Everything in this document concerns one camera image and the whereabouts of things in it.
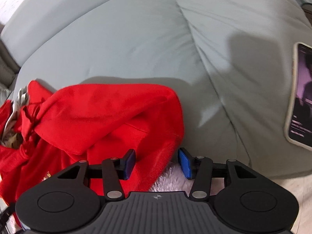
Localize red sweater with duck logo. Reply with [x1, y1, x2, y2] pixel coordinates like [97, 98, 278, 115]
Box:
[0, 80, 185, 225]

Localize pink fluffy rug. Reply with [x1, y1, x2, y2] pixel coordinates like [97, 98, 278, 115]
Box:
[7, 163, 225, 232]

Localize tan garment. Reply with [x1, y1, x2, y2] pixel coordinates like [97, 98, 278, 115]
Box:
[1, 132, 23, 149]

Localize smartphone in light case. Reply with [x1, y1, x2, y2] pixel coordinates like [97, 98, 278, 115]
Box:
[284, 42, 311, 151]

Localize grey fabric sofa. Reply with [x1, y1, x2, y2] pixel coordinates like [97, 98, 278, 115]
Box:
[1, 0, 311, 177]

